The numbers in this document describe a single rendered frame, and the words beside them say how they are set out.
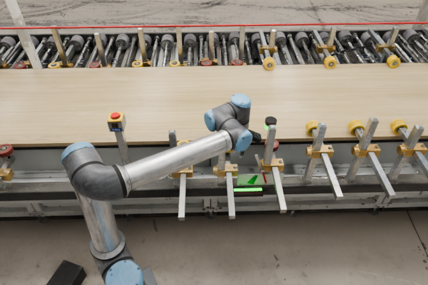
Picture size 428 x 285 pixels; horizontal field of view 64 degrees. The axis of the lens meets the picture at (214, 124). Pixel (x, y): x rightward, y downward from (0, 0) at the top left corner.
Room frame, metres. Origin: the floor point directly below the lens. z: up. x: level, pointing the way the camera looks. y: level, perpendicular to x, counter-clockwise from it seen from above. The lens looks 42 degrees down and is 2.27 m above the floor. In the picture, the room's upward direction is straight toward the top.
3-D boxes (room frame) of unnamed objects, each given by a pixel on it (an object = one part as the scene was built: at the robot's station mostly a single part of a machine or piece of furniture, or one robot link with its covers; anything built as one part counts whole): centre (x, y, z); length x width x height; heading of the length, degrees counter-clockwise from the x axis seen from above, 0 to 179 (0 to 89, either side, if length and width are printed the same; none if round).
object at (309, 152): (1.26, -0.56, 0.95); 0.14 x 0.06 x 0.05; 92
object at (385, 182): (1.22, -0.83, 0.95); 0.50 x 0.04 x 0.04; 2
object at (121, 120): (1.23, 0.47, 1.18); 0.07 x 0.07 x 0.08; 2
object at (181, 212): (1.16, 0.17, 0.80); 0.44 x 0.03 x 0.04; 2
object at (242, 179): (1.23, -0.26, 0.75); 0.26 x 0.01 x 0.10; 92
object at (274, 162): (1.26, -0.31, 0.85); 0.14 x 0.06 x 0.05; 92
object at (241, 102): (1.17, -0.11, 1.32); 0.10 x 0.09 x 0.12; 124
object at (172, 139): (1.24, 0.21, 0.88); 0.04 x 0.04 x 0.48; 2
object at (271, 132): (1.25, -0.29, 0.90); 0.04 x 0.04 x 0.48; 2
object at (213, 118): (1.10, -0.03, 1.32); 0.12 x 0.12 x 0.09; 34
